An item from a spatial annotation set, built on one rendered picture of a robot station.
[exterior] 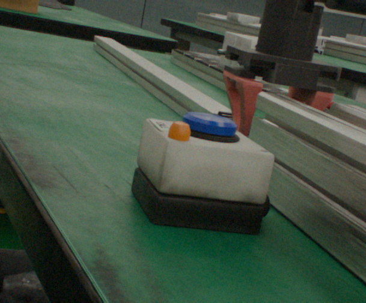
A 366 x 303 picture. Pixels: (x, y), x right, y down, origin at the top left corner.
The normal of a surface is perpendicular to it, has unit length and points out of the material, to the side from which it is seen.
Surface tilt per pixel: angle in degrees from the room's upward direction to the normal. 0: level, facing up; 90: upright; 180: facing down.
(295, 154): 90
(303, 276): 0
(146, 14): 90
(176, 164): 90
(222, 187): 90
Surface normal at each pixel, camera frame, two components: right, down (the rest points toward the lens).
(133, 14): 0.36, 0.25
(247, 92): 0.17, 0.57
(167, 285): 0.19, -0.97
